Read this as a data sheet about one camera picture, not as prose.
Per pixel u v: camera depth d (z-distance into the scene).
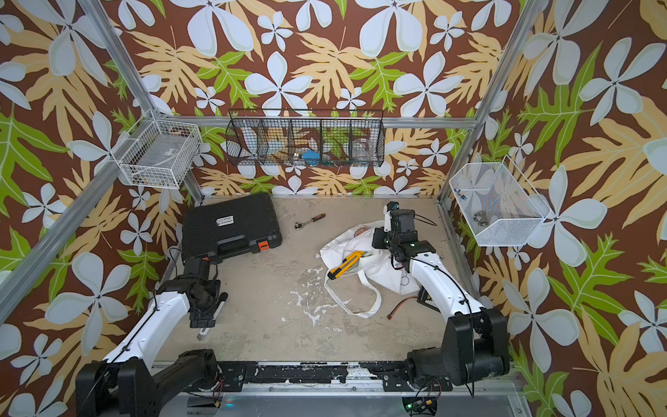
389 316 0.86
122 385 0.39
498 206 0.80
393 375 0.74
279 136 0.96
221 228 1.01
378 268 0.91
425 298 0.88
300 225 1.08
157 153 0.88
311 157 0.96
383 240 0.75
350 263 0.94
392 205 0.76
